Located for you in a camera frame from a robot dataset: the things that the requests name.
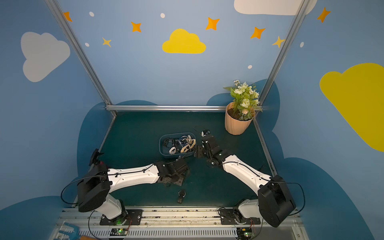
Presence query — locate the black strap watch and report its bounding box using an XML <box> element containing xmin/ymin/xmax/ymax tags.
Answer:
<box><xmin>177</xmin><ymin>190</ymin><xmax>186</xmax><ymax>204</ymax></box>

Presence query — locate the black chunky watch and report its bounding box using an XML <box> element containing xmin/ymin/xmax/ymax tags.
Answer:
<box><xmin>163</xmin><ymin>138</ymin><xmax>175</xmax><ymax>149</ymax></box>

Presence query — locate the white strap watch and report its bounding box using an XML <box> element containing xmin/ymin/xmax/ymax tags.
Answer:
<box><xmin>169</xmin><ymin>147</ymin><xmax>177</xmax><ymax>155</ymax></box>

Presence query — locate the cream band watch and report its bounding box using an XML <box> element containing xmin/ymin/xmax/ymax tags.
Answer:
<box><xmin>181</xmin><ymin>139</ymin><xmax>196</xmax><ymax>153</ymax></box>

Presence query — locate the blue translucent watch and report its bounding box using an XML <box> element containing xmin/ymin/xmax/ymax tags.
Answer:
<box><xmin>177</xmin><ymin>136</ymin><xmax>189</xmax><ymax>152</ymax></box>

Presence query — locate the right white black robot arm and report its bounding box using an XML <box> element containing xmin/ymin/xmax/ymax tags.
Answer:
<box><xmin>195</xmin><ymin>134</ymin><xmax>296</xmax><ymax>228</ymax></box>

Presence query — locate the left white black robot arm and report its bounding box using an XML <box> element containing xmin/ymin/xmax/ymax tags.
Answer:
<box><xmin>77</xmin><ymin>158</ymin><xmax>189</xmax><ymax>226</ymax></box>

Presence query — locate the blue plastic storage box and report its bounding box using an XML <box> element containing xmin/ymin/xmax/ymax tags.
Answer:
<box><xmin>159</xmin><ymin>133</ymin><xmax>197</xmax><ymax>159</ymax></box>

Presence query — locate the peach ribbed flower pot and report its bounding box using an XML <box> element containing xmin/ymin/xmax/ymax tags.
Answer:
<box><xmin>225</xmin><ymin>102</ymin><xmax>256</xmax><ymax>136</ymax></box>

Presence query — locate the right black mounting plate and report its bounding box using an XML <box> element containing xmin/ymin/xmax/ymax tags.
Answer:
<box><xmin>218</xmin><ymin>208</ymin><xmax>261</xmax><ymax>225</ymax></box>

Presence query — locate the black mounting plate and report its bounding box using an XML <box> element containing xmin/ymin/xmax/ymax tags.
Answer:
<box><xmin>100</xmin><ymin>209</ymin><xmax>143</xmax><ymax>226</ymax></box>
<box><xmin>218</xmin><ymin>208</ymin><xmax>261</xmax><ymax>225</ymax></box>

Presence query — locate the white artificial flower plant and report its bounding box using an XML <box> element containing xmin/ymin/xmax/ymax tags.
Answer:
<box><xmin>224</xmin><ymin>80</ymin><xmax>262</xmax><ymax>121</ymax></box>

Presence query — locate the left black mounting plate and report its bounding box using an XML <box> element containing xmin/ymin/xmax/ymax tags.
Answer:
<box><xmin>100</xmin><ymin>209</ymin><xmax>143</xmax><ymax>226</ymax></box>

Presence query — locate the red emergency button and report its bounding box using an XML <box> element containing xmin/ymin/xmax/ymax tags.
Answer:
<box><xmin>89</xmin><ymin>149</ymin><xmax>104</xmax><ymax>166</ymax></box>

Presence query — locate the right green circuit board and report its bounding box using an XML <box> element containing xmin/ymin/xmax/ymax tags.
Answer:
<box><xmin>237</xmin><ymin>228</ymin><xmax>254</xmax><ymax>240</ymax></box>

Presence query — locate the green circuit board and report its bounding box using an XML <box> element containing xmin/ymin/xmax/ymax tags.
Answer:
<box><xmin>237</xmin><ymin>228</ymin><xmax>254</xmax><ymax>240</ymax></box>
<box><xmin>110</xmin><ymin>229</ymin><xmax>129</xmax><ymax>237</ymax></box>

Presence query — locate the left green circuit board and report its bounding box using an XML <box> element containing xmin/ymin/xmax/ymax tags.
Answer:
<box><xmin>110</xmin><ymin>229</ymin><xmax>129</xmax><ymax>237</ymax></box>

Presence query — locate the blue plastic clamp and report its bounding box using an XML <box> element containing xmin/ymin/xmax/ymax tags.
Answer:
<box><xmin>59</xmin><ymin>223</ymin><xmax>81</xmax><ymax>240</ymax></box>

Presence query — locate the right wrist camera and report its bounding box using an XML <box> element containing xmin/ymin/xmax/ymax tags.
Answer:
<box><xmin>201</xmin><ymin>129</ymin><xmax>211</xmax><ymax>137</ymax></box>

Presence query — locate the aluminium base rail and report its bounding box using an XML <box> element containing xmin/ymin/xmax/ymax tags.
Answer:
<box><xmin>50</xmin><ymin>207</ymin><xmax>309</xmax><ymax>240</ymax></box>

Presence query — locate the horizontal aluminium frame bar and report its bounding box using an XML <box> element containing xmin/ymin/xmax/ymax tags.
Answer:
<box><xmin>106</xmin><ymin>105</ymin><xmax>226</xmax><ymax>112</ymax></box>

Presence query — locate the right aluminium frame post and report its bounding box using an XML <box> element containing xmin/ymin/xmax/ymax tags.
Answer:
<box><xmin>259</xmin><ymin>0</ymin><xmax>311</xmax><ymax>105</ymax></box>

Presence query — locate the aluminium frame post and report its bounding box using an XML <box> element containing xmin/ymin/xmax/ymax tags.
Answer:
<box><xmin>259</xmin><ymin>0</ymin><xmax>311</xmax><ymax>105</ymax></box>
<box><xmin>45</xmin><ymin>0</ymin><xmax>113</xmax><ymax>105</ymax></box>

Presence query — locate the left aluminium frame post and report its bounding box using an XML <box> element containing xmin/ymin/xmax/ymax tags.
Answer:
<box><xmin>45</xmin><ymin>0</ymin><xmax>113</xmax><ymax>105</ymax></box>

